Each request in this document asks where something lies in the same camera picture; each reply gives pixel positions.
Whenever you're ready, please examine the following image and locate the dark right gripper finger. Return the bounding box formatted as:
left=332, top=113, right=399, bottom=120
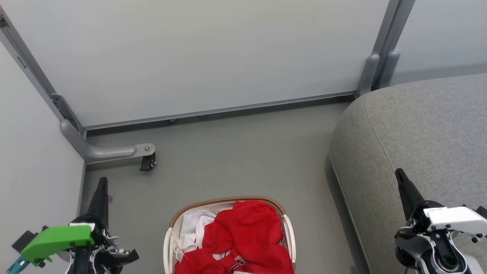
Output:
left=395, top=168, right=426, bottom=221

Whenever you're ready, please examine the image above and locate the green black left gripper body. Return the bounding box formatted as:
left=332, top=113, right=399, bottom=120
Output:
left=21, top=214, right=140, bottom=274

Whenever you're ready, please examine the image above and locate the grey partition double post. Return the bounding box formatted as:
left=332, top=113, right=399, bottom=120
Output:
left=357, top=0, right=416, bottom=96

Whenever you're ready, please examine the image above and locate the white laundry basket brown rim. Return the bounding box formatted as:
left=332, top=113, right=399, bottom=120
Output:
left=163, top=196, right=297, bottom=274

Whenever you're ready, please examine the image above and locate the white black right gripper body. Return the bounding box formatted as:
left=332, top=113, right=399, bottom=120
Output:
left=395, top=201, right=487, bottom=264

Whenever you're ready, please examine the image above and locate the grey partition support foot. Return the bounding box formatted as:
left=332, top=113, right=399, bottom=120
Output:
left=60, top=119, right=156, bottom=165

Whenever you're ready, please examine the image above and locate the grey partition bottom rail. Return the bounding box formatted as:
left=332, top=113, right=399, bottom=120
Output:
left=83, top=91, right=358, bottom=131

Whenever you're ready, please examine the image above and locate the grey partition corner post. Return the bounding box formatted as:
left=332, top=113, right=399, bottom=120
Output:
left=0, top=7, right=87, bottom=134

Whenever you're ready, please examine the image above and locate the black caster wheel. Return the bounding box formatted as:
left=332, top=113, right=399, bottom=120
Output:
left=139, top=152, right=157, bottom=172

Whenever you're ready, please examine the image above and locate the red garment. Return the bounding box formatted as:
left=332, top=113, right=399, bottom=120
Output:
left=174, top=201, right=295, bottom=274

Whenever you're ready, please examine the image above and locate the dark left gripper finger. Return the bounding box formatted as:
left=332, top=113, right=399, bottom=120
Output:
left=87, top=177, right=110, bottom=229

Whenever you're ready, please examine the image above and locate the black cable with teal connector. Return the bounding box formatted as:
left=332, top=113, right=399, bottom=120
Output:
left=6, top=254, right=30, bottom=274

